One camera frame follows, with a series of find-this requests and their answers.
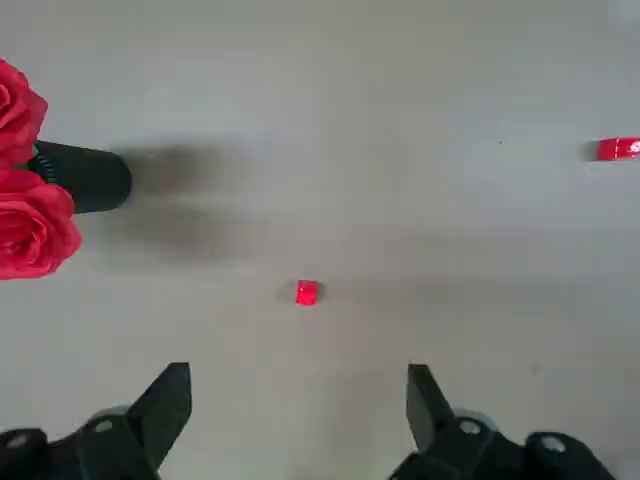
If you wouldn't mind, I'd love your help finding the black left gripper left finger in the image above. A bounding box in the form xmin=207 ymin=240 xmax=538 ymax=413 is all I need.
xmin=0 ymin=362 xmax=193 ymax=480

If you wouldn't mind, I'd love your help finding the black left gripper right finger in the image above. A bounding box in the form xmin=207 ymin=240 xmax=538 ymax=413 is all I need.
xmin=389 ymin=363 xmax=616 ymax=480

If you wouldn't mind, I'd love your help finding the red block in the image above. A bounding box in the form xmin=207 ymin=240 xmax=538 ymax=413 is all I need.
xmin=294 ymin=279 xmax=320 ymax=307
xmin=594 ymin=137 xmax=640 ymax=164

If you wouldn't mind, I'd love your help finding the red rose bouquet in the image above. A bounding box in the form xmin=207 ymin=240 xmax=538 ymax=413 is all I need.
xmin=0 ymin=57 xmax=84 ymax=281

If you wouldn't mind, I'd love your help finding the black cylindrical vase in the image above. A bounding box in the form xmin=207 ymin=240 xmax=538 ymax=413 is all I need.
xmin=33 ymin=140 xmax=132 ymax=216

